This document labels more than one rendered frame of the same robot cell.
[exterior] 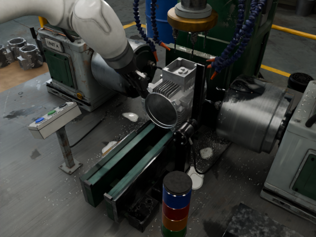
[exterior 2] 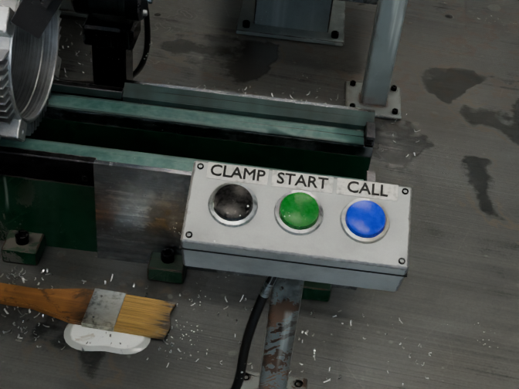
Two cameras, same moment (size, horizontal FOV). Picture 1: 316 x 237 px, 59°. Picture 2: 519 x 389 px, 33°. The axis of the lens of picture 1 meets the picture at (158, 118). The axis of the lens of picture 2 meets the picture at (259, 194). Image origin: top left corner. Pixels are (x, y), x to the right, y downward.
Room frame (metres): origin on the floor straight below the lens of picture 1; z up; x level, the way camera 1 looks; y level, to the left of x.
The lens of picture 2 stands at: (1.06, 0.78, 1.50)
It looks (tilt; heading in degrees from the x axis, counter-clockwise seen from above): 40 degrees down; 237
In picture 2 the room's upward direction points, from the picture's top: 6 degrees clockwise
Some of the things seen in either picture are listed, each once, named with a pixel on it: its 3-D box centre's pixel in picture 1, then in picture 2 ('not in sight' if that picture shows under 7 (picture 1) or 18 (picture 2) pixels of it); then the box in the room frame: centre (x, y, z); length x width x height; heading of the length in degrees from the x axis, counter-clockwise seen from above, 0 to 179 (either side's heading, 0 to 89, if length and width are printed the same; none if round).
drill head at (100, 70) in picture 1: (116, 63); not in sight; (1.17, 0.19, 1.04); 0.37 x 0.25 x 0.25; 56
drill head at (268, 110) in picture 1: (261, 116); not in sight; (0.78, -0.37, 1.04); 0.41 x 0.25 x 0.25; 56
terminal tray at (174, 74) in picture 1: (181, 75); not in sight; (0.95, -0.09, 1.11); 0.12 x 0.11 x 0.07; 144
